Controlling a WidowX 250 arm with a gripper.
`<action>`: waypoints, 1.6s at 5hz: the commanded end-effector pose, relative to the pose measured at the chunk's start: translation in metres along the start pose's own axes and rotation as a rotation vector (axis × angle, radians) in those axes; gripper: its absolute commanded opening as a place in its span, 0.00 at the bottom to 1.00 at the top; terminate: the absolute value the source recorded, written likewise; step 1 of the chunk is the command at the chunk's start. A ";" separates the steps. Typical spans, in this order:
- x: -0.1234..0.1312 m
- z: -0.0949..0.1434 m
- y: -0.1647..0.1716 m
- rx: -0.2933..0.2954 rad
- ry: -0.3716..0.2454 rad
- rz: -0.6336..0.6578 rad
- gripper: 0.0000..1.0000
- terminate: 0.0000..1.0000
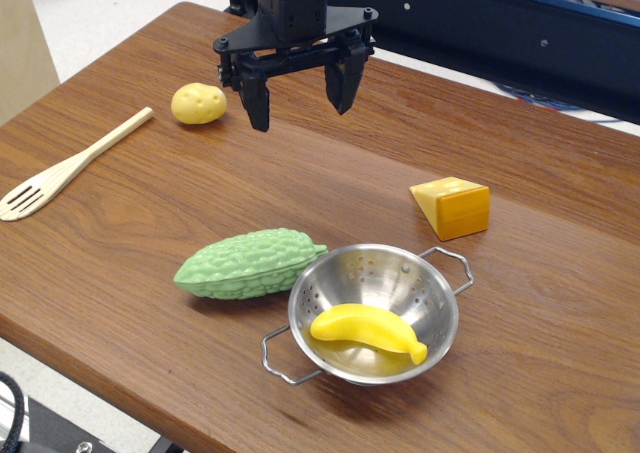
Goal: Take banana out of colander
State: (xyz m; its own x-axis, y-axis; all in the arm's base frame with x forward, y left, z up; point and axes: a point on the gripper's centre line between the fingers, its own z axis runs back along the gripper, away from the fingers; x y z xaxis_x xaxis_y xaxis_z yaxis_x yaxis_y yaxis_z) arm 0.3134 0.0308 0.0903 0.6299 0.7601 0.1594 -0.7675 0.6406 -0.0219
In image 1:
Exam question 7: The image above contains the beige wooden panel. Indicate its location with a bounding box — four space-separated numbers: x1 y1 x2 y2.
1 0 59 123

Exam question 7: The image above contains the wooden slotted spatula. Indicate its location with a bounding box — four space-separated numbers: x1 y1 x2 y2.
1 107 154 222

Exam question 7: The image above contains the yellow toy potato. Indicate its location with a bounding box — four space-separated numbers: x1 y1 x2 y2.
171 83 227 125

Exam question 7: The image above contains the black metal frame rail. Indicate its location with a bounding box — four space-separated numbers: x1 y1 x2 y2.
227 0 640 126

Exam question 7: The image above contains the green toy bitter gourd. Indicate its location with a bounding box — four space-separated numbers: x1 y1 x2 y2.
174 228 329 300

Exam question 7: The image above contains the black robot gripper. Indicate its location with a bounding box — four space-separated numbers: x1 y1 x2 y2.
214 0 378 132

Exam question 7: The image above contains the orange toy cheese wedge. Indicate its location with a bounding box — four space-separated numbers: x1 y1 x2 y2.
409 177 490 241

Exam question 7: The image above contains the black base with screw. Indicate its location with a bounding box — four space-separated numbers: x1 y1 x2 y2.
0 397 181 453

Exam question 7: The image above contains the yellow toy banana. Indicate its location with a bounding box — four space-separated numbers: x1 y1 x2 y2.
310 303 428 365

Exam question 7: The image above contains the black braided cable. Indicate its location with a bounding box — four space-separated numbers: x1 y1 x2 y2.
0 371 26 453

